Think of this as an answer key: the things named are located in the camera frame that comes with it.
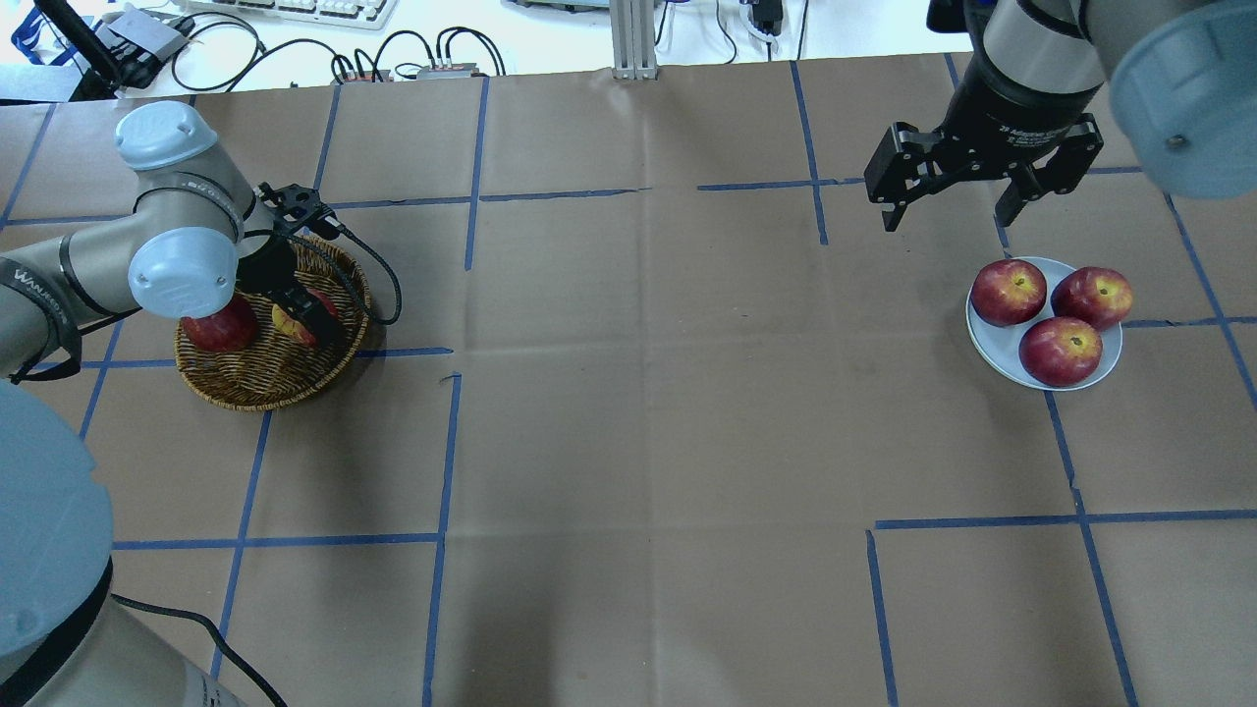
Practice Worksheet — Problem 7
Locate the red apple upper right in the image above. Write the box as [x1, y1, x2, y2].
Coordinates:
[1050, 267, 1134, 332]

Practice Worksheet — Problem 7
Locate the woven wicker basket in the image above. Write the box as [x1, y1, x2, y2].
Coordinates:
[175, 237, 373, 411]

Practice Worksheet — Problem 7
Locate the white keyboard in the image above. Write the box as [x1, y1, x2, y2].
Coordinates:
[173, 1, 400, 30]

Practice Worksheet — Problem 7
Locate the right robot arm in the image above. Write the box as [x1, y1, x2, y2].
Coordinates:
[864, 1, 1256, 231]

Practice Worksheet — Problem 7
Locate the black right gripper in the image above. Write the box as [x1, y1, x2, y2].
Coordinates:
[864, 64, 1104, 233]

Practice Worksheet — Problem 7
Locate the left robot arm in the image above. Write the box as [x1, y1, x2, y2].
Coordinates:
[3, 99, 343, 706]

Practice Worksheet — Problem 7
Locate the red apple lower plate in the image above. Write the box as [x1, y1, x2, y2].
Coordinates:
[1017, 316, 1105, 387]

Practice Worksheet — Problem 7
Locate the grey power adapter box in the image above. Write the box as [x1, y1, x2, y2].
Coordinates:
[94, 3, 194, 64]

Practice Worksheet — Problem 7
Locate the red yellow apple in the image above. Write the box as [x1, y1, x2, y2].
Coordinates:
[272, 289, 341, 350]

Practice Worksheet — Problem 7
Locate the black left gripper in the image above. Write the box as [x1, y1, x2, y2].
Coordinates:
[235, 181, 344, 345]

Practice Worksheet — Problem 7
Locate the black arm base cable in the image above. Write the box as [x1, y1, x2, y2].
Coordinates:
[111, 593, 288, 707]

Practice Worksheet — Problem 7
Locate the aluminium frame post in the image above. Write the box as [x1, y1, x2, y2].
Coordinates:
[608, 0, 659, 81]

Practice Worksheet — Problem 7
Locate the red apple upper left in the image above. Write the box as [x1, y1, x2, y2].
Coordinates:
[968, 258, 1050, 328]

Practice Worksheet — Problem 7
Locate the black cable bundle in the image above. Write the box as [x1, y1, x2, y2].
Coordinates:
[172, 13, 508, 92]

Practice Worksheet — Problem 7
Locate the dark red apple in basket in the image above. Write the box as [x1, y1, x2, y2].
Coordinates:
[180, 294, 260, 354]

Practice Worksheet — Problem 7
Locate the light blue plate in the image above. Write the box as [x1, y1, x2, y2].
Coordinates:
[965, 258, 1134, 391]

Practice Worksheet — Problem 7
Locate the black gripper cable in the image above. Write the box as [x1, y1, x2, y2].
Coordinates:
[256, 182, 403, 327]

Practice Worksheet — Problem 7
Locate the small connector box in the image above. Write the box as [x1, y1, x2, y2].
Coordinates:
[414, 63, 484, 81]

